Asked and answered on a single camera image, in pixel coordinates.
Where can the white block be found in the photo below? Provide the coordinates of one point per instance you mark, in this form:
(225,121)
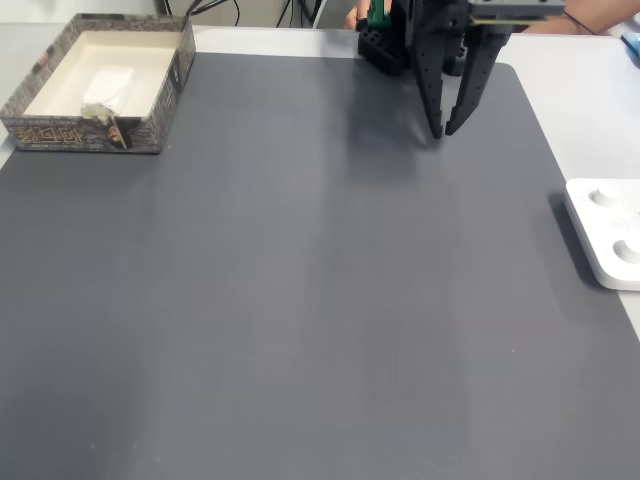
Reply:
(107,87)

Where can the bark-patterned cardboard box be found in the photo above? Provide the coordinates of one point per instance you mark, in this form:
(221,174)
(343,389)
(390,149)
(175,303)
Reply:
(90,137)

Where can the person's hand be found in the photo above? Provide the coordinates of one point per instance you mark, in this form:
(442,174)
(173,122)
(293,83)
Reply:
(357,14)

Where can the green clamp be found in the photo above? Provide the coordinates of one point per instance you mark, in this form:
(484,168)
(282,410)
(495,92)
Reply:
(377,12)

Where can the small blue object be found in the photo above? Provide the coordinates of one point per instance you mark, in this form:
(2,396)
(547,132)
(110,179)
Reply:
(632,42)

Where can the white tray with round recesses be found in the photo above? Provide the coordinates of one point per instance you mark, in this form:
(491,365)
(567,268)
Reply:
(590,235)

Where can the grey table mat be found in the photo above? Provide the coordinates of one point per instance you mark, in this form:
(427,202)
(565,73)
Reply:
(250,300)

